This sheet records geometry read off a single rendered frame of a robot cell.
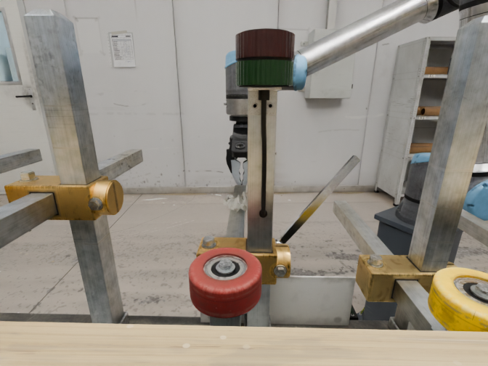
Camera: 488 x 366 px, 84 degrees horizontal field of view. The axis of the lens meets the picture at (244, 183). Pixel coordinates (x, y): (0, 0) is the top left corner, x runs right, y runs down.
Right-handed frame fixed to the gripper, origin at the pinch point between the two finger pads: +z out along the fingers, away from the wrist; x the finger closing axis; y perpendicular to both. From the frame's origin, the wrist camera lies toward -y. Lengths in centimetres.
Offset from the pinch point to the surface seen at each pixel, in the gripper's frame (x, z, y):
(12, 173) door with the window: 260, 59, 207
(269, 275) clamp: -5.0, -1.0, -44.1
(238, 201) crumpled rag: 0.0, -4.7, -25.0
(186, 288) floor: 34, 83, 54
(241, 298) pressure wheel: -1, -7, -55
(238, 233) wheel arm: -0.3, -3.3, -36.1
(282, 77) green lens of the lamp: -5, -27, -49
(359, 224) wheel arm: -24.8, -0.6, -26.8
